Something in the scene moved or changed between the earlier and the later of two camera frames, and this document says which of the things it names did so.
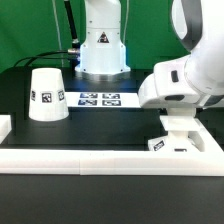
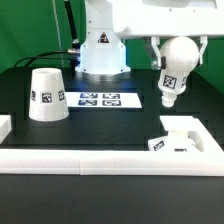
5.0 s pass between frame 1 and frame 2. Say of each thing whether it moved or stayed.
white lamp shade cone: stayed
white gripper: moved
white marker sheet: stayed
